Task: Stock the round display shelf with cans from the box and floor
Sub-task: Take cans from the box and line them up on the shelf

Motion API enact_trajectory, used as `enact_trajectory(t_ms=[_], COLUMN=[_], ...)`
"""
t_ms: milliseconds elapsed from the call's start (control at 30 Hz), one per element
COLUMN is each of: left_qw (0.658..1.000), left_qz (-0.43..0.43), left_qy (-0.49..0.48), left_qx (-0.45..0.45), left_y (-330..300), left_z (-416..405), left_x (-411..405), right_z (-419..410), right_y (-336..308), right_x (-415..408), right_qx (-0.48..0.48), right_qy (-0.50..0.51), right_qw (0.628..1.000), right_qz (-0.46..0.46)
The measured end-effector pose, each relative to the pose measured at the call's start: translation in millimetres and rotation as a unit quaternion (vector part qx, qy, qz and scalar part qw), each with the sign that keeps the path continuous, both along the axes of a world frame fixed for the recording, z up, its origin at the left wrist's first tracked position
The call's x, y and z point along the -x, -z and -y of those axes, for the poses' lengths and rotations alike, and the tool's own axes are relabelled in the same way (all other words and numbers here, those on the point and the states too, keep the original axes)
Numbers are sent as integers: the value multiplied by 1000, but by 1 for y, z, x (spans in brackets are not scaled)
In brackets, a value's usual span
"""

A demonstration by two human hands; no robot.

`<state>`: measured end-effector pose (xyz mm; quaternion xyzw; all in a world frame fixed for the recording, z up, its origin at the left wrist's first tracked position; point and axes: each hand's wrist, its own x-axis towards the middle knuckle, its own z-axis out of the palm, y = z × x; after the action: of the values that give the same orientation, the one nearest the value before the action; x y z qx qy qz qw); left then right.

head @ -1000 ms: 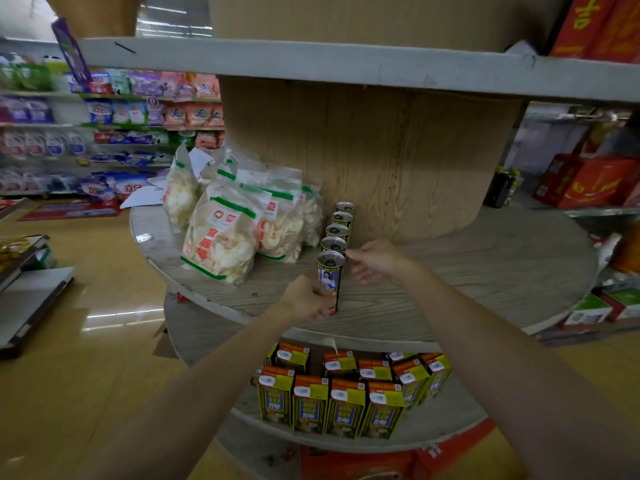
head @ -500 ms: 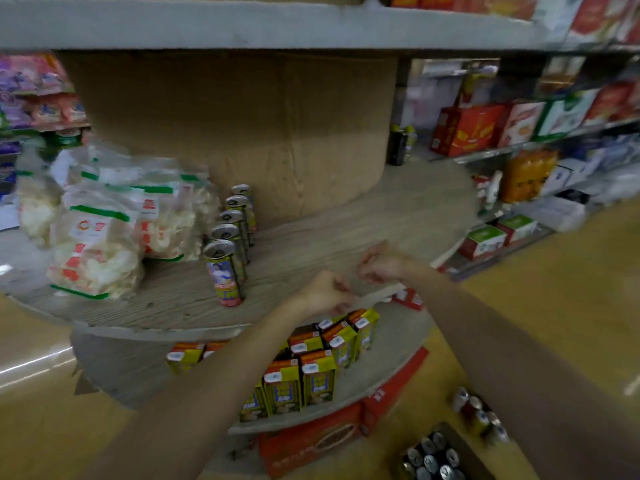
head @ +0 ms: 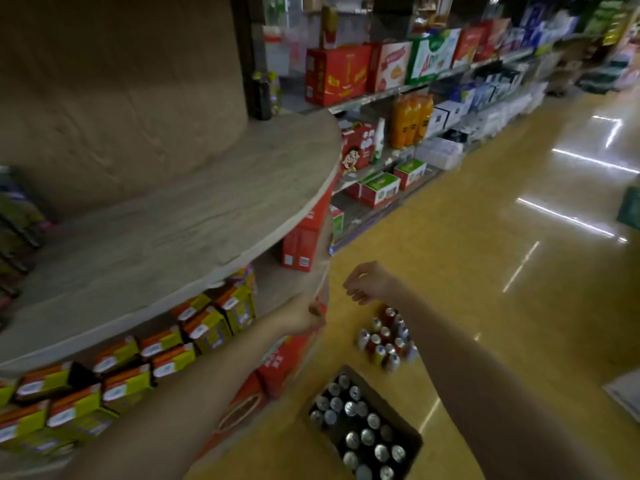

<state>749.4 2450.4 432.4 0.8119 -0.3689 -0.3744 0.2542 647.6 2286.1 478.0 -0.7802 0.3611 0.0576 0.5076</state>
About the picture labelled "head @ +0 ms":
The yellow red tall pack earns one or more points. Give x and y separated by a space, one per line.
328 24

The large green white carton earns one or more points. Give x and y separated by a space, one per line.
432 57

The person's left hand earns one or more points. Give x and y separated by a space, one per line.
300 314

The plain red carton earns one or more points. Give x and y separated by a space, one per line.
480 42

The round wooden shelf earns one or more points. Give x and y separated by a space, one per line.
175 219

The red porridge print carton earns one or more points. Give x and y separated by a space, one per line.
285 362
240 409

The person's right hand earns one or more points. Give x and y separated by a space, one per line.
370 282

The pack of orange bottles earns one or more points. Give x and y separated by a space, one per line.
411 122

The stack of white plastic packs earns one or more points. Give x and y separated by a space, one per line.
475 139

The red cartoon face carton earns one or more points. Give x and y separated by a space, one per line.
357 147

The stack of blue white packs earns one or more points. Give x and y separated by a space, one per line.
545 22

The white slim bottle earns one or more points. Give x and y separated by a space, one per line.
379 139

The small green-top box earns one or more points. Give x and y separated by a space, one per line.
410 173
380 190
337 222
367 177

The white red-print carton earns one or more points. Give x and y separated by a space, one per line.
390 67

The red yellow-print carton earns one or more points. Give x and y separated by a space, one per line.
337 74

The person's right forearm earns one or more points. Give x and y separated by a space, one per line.
490 394

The brown cardboard box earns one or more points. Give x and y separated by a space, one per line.
407 432

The white flat cardboard sheet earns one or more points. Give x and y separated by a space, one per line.
625 394

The stack of green packs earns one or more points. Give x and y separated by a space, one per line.
607 19

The green plastic crate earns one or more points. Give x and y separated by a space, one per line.
630 207

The row of yellow orange cartons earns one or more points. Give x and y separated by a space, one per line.
120 379

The cluster of cans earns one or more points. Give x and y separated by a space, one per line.
385 339

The person's left forearm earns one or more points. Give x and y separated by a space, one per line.
190 394

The yellow green bottle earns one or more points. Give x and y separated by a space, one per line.
274 92

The stack of white blue boxes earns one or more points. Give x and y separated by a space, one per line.
460 107

